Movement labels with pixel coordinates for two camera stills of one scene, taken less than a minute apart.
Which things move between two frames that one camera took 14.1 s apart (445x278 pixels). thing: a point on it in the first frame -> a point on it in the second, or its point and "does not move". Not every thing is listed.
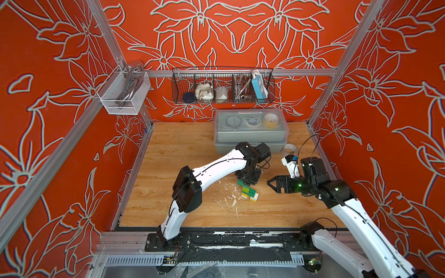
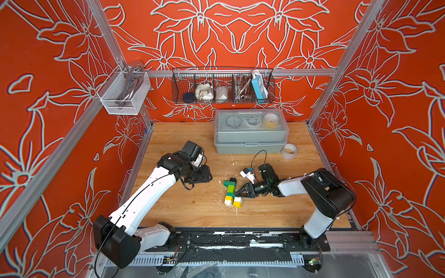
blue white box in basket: [259, 87] does not move
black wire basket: [219, 86] does not move
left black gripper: [254, 181] -> [205, 175]
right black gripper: [279, 182] -> [250, 193]
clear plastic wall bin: [124, 92] does not move
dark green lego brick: [241, 183] -> [226, 183]
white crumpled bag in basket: [204, 91] does not move
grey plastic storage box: [232, 126] does not move
